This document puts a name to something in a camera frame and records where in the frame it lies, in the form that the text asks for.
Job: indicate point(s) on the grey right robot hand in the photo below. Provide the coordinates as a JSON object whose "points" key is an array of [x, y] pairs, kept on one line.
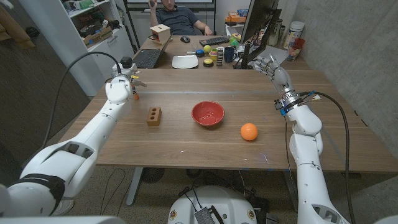
{"points": [[280, 76]]}

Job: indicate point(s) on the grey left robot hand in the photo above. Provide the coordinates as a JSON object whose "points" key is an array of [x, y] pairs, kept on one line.
{"points": [[139, 82]]}

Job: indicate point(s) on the orange and white glue stick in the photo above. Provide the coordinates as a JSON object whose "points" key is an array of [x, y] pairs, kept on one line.
{"points": [[136, 95]]}

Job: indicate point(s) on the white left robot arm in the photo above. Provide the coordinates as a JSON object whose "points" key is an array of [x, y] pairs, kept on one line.
{"points": [[93, 133]]}

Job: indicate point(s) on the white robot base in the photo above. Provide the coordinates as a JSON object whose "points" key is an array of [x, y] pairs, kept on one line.
{"points": [[230, 205]]}

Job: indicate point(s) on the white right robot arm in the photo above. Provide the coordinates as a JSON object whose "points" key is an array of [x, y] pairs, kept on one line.
{"points": [[306, 124]]}

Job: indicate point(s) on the wooden block with holes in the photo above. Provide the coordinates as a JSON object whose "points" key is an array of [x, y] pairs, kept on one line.
{"points": [[154, 116]]}

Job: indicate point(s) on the red speckled bowl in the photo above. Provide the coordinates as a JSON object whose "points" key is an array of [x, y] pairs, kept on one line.
{"points": [[207, 113]]}

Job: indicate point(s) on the white paper sheet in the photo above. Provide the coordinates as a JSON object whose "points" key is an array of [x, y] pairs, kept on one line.
{"points": [[278, 51]]}

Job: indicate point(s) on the black laptop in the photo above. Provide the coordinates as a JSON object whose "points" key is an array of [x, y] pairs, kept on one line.
{"points": [[147, 58]]}

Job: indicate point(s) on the red cup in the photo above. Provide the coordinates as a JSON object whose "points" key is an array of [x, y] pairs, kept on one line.
{"points": [[295, 49]]}

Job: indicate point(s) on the white canister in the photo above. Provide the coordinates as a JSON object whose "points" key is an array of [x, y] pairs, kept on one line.
{"points": [[293, 32]]}

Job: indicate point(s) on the white square plate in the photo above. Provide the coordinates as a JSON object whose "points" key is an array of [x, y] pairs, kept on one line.
{"points": [[185, 61]]}

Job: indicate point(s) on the light wooden box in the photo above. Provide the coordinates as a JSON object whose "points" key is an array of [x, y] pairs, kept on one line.
{"points": [[160, 33]]}

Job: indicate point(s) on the dark blue mug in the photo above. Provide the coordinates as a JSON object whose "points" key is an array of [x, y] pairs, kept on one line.
{"points": [[229, 54]]}

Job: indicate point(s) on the green ball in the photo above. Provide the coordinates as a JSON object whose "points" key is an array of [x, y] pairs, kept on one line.
{"points": [[234, 43]]}

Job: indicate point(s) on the cardboard box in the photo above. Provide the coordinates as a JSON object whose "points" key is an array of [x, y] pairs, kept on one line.
{"points": [[98, 36]]}

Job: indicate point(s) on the stack of dark blocks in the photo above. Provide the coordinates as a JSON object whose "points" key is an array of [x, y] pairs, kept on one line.
{"points": [[220, 56]]}

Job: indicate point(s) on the black computer mouse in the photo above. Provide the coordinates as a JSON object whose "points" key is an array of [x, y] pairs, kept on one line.
{"points": [[185, 39]]}

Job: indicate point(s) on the orange fruit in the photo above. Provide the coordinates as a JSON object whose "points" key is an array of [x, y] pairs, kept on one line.
{"points": [[249, 131]]}

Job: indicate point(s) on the black computer monitor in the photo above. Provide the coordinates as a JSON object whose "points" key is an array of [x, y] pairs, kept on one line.
{"points": [[258, 15]]}

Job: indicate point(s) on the blue disc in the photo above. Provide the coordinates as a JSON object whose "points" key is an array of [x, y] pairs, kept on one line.
{"points": [[200, 53]]}

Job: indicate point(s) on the stack of coloured cups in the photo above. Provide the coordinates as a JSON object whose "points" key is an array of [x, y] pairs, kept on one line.
{"points": [[213, 55]]}

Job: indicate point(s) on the yellow and black disc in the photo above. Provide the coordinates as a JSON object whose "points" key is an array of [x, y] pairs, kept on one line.
{"points": [[208, 63]]}

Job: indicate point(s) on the orange box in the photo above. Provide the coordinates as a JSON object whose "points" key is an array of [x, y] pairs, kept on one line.
{"points": [[234, 18]]}

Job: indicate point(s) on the black keyboard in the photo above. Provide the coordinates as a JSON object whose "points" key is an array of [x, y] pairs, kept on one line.
{"points": [[214, 41]]}

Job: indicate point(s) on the seated person in dark shirt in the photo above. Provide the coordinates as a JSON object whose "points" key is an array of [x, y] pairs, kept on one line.
{"points": [[180, 20]]}

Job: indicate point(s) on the yellow ball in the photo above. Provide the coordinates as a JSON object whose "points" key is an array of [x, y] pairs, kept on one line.
{"points": [[207, 48]]}

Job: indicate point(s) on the white shelf cabinet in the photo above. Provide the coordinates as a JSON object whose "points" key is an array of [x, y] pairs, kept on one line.
{"points": [[62, 40]]}

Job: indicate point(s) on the table leg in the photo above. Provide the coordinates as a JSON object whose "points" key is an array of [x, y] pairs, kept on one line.
{"points": [[291, 189], [134, 186]]}

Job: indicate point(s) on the white robot chest edge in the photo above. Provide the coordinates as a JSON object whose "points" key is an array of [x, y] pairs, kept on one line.
{"points": [[62, 220]]}

